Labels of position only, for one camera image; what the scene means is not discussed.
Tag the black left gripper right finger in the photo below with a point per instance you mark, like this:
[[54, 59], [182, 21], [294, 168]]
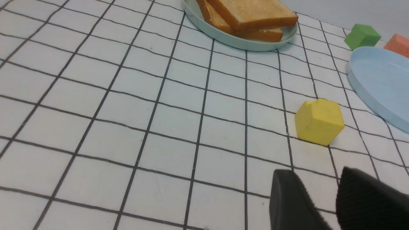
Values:
[[365, 203]]

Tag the light blue plate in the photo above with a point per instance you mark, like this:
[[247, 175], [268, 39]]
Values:
[[381, 79]]

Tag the toast slice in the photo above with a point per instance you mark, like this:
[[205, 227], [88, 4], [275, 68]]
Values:
[[215, 19], [248, 15]]

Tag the yellow foam cube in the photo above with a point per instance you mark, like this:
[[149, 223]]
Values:
[[319, 121]]

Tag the pale green plate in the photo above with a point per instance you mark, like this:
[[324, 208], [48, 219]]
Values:
[[193, 12]]

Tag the white grid tablecloth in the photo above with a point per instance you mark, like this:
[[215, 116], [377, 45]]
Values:
[[122, 115]]

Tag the orange foam cube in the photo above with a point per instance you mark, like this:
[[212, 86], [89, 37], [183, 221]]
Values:
[[398, 44]]

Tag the green foam cube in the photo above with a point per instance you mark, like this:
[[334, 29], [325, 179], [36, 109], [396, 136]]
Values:
[[362, 35]]

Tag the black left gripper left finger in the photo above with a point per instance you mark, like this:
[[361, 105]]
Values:
[[291, 207]]

